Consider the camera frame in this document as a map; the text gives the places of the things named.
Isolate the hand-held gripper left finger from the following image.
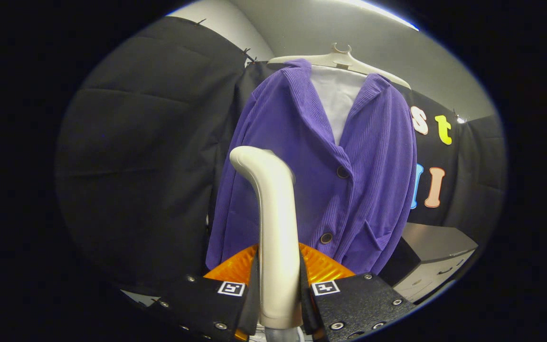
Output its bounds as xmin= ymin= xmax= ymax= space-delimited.
xmin=148 ymin=243 xmax=261 ymax=342

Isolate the white plastic clothes hanger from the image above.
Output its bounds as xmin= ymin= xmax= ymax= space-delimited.
xmin=267 ymin=42 xmax=412 ymax=90

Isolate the grey garment steamer hose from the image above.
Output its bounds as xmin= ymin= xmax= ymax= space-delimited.
xmin=263 ymin=327 xmax=303 ymax=342

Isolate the grey drawer cabinet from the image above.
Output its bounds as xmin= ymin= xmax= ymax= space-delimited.
xmin=378 ymin=222 xmax=480 ymax=303

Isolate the purple corduroy jacket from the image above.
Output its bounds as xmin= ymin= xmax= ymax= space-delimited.
xmin=205 ymin=58 xmax=418 ymax=276

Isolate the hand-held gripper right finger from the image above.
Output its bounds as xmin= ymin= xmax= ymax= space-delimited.
xmin=298 ymin=242 xmax=417 ymax=342

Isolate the white garment steamer head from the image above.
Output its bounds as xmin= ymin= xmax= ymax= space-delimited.
xmin=229 ymin=145 xmax=303 ymax=330

